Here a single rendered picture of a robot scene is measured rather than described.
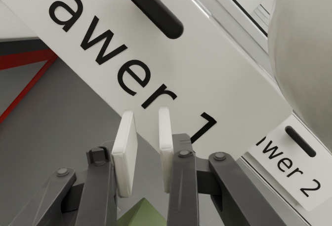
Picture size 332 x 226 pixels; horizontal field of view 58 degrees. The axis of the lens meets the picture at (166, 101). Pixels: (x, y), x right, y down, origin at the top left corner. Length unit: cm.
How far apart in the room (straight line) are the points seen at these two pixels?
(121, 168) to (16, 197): 65
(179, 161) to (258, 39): 45
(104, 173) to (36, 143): 57
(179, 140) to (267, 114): 9
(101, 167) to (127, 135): 3
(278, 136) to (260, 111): 36
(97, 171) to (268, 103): 15
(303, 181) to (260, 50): 27
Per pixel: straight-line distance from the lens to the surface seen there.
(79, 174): 17
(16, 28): 42
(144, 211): 22
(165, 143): 17
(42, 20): 28
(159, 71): 25
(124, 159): 17
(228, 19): 58
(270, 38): 16
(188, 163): 16
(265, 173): 66
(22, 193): 80
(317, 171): 67
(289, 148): 63
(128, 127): 20
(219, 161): 16
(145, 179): 67
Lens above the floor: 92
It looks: 15 degrees down
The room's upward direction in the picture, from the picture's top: 46 degrees clockwise
